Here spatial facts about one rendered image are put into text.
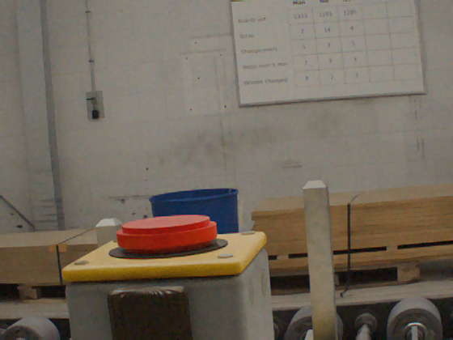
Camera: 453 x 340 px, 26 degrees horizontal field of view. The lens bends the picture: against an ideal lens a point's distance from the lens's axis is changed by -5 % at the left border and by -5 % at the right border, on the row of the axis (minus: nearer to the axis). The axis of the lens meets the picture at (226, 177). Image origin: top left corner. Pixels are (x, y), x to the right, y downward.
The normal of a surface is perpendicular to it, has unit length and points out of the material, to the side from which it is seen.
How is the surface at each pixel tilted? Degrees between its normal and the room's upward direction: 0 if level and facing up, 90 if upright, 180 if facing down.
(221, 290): 90
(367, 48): 90
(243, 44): 90
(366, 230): 90
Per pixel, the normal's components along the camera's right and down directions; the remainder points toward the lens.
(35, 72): -0.17, 0.10
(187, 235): 0.45, 0.04
